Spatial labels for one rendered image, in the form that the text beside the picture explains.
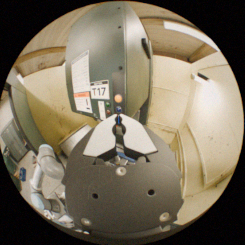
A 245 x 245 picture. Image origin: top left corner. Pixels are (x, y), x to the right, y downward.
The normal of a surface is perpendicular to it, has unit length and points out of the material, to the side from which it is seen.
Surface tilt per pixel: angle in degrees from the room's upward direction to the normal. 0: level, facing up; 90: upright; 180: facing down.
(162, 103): 90
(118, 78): 90
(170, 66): 90
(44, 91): 90
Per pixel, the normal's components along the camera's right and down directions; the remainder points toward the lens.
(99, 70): -0.45, 0.49
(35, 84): 0.89, 0.23
